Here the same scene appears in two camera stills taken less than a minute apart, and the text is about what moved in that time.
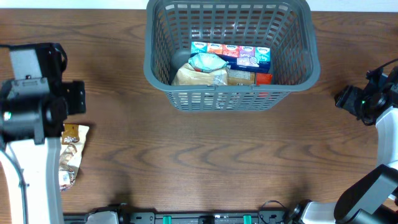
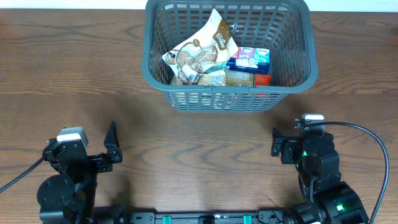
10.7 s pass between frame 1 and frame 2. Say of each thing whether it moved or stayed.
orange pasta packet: stayed
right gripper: moved
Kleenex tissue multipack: stayed
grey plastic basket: stayed
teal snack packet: stayed
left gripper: moved
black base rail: stayed
